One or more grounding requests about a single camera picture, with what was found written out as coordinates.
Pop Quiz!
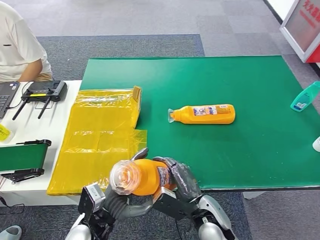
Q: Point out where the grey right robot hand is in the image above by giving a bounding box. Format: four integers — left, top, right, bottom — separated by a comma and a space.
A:
152, 156, 202, 203

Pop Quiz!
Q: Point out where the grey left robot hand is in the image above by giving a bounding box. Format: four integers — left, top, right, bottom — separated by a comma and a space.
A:
115, 147, 154, 222

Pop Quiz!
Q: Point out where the orange bottle with clear cap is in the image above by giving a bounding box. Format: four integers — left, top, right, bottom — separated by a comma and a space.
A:
109, 158, 177, 197
167, 103, 236, 125

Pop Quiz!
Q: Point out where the teal plastic bottle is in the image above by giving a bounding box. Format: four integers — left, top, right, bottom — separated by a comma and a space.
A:
290, 81, 320, 113

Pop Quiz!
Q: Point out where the green table mat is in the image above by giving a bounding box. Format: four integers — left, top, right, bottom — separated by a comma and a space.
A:
79, 55, 320, 193

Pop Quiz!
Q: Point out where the yellow film wrapped cardboard box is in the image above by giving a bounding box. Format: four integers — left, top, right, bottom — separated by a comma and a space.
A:
46, 86, 148, 196

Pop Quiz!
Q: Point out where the white side table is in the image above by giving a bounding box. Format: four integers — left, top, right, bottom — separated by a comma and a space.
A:
0, 80, 83, 206

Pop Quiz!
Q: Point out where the small green belt conveyor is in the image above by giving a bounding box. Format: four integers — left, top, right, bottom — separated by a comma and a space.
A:
0, 139, 52, 184

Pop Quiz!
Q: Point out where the pale green slipper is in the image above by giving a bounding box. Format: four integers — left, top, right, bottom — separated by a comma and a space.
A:
0, 225, 23, 240

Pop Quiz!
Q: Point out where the black remote controller with antennas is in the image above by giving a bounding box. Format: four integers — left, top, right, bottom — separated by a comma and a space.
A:
11, 80, 68, 121

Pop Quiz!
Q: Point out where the yellow sticker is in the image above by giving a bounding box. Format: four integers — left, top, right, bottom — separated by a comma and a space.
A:
0, 124, 12, 143

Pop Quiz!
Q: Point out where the grey laptop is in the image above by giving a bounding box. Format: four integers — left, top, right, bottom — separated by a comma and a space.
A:
0, 81, 20, 120

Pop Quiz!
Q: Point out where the red and white display cabinet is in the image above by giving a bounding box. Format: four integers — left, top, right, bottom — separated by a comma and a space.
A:
279, 0, 320, 64

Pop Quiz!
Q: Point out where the person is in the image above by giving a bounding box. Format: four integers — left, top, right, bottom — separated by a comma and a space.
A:
0, 0, 53, 83

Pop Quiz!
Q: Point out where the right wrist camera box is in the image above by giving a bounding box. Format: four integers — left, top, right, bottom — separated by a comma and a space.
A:
152, 186, 201, 222

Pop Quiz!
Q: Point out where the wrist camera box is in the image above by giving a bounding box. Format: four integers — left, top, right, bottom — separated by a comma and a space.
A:
78, 183, 106, 216
152, 186, 201, 222

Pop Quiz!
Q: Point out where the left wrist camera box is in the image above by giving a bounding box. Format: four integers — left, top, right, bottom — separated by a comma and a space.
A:
78, 183, 106, 216

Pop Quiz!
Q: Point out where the black floor cable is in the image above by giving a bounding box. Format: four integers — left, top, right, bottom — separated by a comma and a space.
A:
0, 197, 26, 216

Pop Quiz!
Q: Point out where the thin black cable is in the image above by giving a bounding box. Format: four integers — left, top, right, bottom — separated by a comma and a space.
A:
6, 81, 35, 110

